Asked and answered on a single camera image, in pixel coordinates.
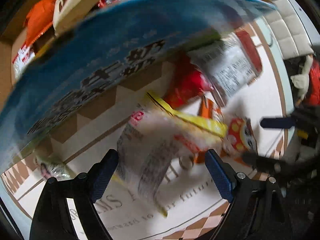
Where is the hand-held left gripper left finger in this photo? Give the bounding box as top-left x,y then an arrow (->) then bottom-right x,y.
31,149 -> 120,240

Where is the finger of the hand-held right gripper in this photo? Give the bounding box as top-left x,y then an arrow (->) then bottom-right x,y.
241,151 -> 284,173
260,115 -> 298,131

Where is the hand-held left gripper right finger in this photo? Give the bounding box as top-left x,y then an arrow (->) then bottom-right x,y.
204,149 -> 284,240

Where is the red mushroom panda snack packet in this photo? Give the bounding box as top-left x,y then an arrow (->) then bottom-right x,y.
220,116 -> 258,158

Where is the small cartoon snack packet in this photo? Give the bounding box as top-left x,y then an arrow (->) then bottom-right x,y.
35,155 -> 73,180

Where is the yellow-edged bread packet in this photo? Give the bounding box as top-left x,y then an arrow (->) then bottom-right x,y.
116,91 -> 228,217

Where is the orange and red snack packet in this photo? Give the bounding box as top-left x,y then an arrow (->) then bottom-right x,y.
195,96 -> 227,164

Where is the white and green snack packet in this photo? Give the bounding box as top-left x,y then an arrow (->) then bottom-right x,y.
190,30 -> 252,105

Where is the dark red snack packet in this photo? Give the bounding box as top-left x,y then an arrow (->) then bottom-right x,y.
235,29 -> 263,80

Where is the small red snack packet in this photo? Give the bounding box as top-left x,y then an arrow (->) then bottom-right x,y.
164,69 -> 208,109

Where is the cardboard box with blue print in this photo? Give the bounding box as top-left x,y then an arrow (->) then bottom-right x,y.
0,0 -> 278,178

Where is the red and white strip packet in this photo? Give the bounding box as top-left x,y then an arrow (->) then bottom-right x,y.
12,41 -> 37,80

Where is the plain orange snack packet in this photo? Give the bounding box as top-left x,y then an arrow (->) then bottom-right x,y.
23,0 -> 62,47

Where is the white biscuit box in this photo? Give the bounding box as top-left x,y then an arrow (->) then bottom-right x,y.
52,0 -> 100,34

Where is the large blue snack bag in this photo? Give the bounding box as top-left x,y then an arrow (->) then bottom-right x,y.
0,17 -> 295,240

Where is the red bag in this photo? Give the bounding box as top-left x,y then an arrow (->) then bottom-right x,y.
309,60 -> 320,102

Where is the white cushioned reclined chair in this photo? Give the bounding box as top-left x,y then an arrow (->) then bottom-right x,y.
262,0 -> 315,60

